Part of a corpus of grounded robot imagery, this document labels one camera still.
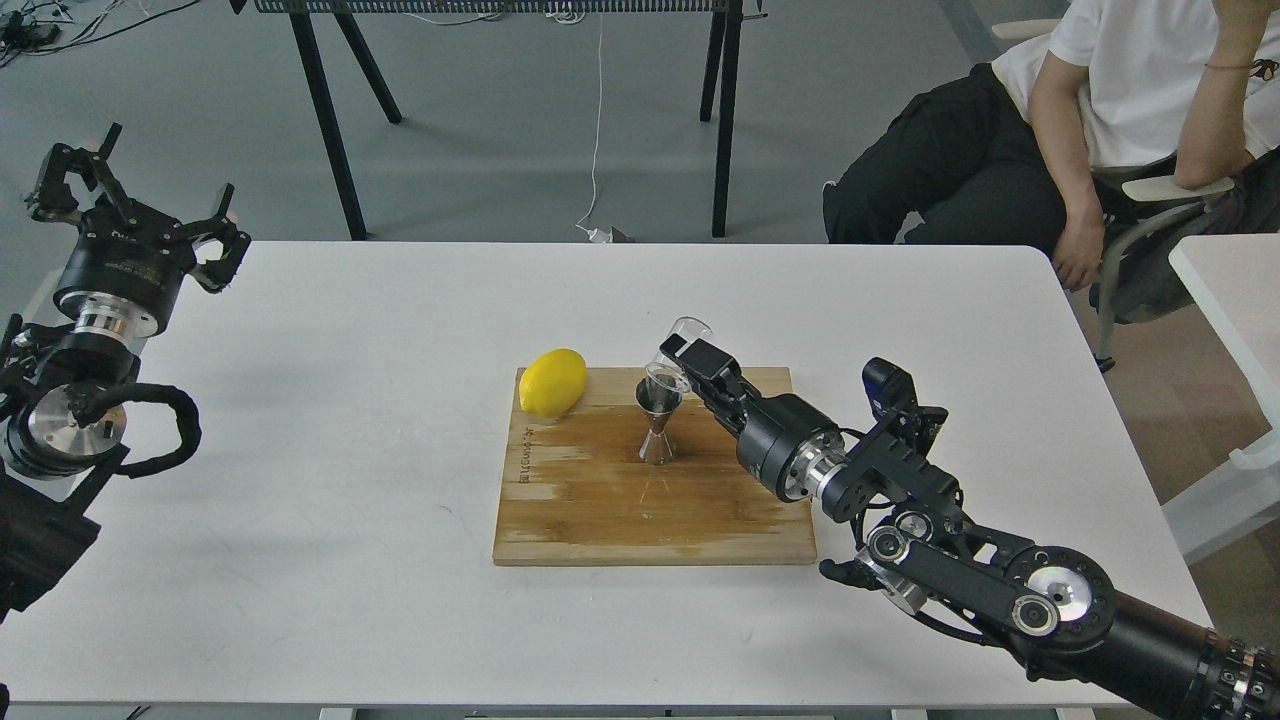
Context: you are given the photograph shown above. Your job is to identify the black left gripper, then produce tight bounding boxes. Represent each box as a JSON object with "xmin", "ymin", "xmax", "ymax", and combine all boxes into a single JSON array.
[{"xmin": 26, "ymin": 123, "xmax": 252, "ymax": 337}]

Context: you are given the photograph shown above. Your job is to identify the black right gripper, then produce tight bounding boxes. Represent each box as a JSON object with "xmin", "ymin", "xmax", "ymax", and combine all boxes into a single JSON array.
[{"xmin": 659, "ymin": 334, "xmax": 847, "ymax": 502}]

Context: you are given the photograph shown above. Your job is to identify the clear glass cup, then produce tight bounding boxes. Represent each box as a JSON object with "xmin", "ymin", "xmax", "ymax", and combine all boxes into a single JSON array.
[{"xmin": 640, "ymin": 316, "xmax": 714, "ymax": 413}]

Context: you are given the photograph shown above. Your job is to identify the steel jigger measuring cup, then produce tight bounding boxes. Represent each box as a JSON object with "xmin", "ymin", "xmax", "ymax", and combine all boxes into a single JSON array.
[{"xmin": 635, "ymin": 377, "xmax": 684, "ymax": 466}]

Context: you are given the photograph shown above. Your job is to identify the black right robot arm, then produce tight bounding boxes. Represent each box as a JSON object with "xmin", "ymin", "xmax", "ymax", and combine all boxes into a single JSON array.
[{"xmin": 660, "ymin": 334, "xmax": 1277, "ymax": 719}]

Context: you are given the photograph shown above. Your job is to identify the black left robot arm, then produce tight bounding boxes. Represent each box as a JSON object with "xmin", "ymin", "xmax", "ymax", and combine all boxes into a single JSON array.
[{"xmin": 1, "ymin": 124, "xmax": 251, "ymax": 612}]

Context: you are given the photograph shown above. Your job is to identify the yellow lemon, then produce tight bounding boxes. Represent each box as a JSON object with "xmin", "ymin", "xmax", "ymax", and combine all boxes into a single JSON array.
[{"xmin": 518, "ymin": 348, "xmax": 588, "ymax": 419}]

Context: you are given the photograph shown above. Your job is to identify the wooden cutting board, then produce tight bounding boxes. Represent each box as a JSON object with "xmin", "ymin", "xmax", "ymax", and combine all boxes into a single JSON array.
[{"xmin": 492, "ymin": 366, "xmax": 817, "ymax": 568}]

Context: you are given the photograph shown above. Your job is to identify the seated person white shirt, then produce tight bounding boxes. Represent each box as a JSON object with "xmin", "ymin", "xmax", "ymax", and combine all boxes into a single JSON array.
[{"xmin": 822, "ymin": 1, "xmax": 1277, "ymax": 291}]

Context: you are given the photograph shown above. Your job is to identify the grey office chair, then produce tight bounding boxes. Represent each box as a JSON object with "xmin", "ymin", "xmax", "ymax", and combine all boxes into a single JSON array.
[{"xmin": 992, "ymin": 1, "xmax": 1277, "ymax": 327}]

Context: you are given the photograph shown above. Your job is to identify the white side table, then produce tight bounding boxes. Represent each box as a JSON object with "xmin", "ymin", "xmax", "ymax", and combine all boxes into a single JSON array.
[{"xmin": 1160, "ymin": 234, "xmax": 1280, "ymax": 569}]

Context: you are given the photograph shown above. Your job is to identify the white cable on floor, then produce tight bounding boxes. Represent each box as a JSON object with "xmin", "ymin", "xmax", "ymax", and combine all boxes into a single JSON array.
[{"xmin": 575, "ymin": 14, "xmax": 635, "ymax": 245}]

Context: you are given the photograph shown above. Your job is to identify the black cables on floor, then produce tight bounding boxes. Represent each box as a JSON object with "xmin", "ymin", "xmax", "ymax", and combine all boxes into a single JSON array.
[{"xmin": 0, "ymin": 0, "xmax": 206, "ymax": 70}]

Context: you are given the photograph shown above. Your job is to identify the black metal frame table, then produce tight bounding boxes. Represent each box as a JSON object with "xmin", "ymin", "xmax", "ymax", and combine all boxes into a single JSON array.
[{"xmin": 228, "ymin": 0, "xmax": 769, "ymax": 242}]

